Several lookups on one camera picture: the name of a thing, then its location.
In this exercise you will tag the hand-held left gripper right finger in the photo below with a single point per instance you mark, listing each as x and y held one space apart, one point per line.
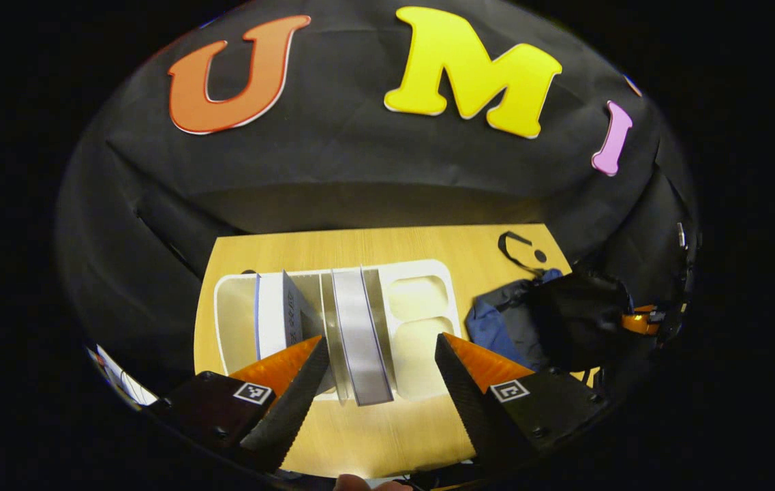
472 416

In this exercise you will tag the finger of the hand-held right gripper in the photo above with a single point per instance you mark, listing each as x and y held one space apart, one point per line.
639 320

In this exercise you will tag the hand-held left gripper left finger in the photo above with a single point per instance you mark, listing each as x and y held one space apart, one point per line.
292 409

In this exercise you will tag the blue schoolbag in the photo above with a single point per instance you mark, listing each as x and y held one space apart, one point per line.
496 327

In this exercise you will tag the white grey patterned book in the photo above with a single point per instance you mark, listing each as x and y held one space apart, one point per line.
360 341

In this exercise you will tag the pale blue cover book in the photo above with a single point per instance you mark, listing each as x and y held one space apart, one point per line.
275 314

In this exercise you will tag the white bookshelf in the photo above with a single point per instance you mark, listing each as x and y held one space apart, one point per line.
421 320

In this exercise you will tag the white flat item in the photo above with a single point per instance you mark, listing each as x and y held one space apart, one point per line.
128 382

